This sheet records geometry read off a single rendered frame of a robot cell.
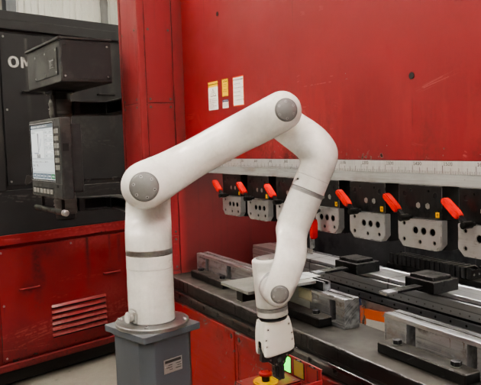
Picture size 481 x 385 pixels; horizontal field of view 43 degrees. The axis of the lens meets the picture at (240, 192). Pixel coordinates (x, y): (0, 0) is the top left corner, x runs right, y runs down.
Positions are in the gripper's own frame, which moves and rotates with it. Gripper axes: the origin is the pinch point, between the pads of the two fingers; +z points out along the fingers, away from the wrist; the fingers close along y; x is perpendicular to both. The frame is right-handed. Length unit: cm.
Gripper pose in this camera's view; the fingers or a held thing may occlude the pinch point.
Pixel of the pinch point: (278, 370)
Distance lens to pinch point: 173.0
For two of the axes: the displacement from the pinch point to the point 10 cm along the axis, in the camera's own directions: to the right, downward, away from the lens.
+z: 1.0, 9.9, 1.2
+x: 5.3, 0.5, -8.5
